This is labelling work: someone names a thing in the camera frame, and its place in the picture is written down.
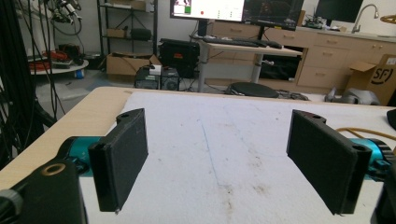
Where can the printed open cardboard box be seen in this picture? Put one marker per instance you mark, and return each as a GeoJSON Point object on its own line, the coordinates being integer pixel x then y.
{"type": "Point", "coordinates": [381, 77]}

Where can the silver curved faucet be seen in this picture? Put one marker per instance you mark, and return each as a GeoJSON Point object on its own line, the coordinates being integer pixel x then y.
{"type": "Point", "coordinates": [361, 15]}

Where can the monitor with dark screen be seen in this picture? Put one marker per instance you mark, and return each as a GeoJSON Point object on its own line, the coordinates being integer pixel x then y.
{"type": "Point", "coordinates": [274, 12]}

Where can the black hard equipment case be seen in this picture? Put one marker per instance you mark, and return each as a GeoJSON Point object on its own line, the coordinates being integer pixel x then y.
{"type": "Point", "coordinates": [179, 56]}

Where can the small black electronics boxes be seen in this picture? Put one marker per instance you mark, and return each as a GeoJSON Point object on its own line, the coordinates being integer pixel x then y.
{"type": "Point", "coordinates": [155, 79]}

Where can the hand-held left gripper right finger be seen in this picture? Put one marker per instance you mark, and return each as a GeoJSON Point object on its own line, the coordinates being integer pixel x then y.
{"type": "Point", "coordinates": [323, 161]}

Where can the round black floor disc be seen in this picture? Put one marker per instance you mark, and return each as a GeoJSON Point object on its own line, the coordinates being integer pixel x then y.
{"type": "Point", "coordinates": [253, 89]}

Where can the round white table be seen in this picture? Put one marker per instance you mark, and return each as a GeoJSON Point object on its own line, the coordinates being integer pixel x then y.
{"type": "Point", "coordinates": [62, 67]}

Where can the black object at table edge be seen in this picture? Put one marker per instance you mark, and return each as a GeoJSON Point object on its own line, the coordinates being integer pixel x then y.
{"type": "Point", "coordinates": [392, 119]}

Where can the monitor with white screen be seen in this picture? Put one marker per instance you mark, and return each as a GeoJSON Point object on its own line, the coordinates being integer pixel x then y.
{"type": "Point", "coordinates": [214, 7]}

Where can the grey plastic device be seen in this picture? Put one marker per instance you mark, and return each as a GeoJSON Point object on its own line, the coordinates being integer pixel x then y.
{"type": "Point", "coordinates": [355, 96]}

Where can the wooden cabinet with drawers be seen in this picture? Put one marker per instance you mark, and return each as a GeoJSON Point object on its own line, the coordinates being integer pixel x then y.
{"type": "Point", "coordinates": [327, 56]}

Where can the black metal shelf rack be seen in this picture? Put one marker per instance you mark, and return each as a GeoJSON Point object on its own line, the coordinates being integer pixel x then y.
{"type": "Point", "coordinates": [130, 31]}

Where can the black keyboard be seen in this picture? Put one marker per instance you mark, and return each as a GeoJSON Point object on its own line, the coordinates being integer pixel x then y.
{"type": "Point", "coordinates": [236, 41]}

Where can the black switched-off monitor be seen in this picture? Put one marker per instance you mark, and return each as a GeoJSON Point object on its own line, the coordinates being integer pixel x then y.
{"type": "Point", "coordinates": [339, 9]}

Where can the plain brown cardboard box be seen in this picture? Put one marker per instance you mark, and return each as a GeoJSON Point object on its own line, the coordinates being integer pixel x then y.
{"type": "Point", "coordinates": [124, 67]}

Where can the light wooden standing desk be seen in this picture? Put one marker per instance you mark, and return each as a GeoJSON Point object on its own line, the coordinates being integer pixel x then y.
{"type": "Point", "coordinates": [249, 49]}

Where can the white stained table mat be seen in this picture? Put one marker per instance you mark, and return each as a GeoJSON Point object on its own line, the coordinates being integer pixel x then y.
{"type": "Point", "coordinates": [218, 140]}

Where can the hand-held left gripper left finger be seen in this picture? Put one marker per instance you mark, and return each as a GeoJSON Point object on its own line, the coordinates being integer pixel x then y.
{"type": "Point", "coordinates": [121, 161]}

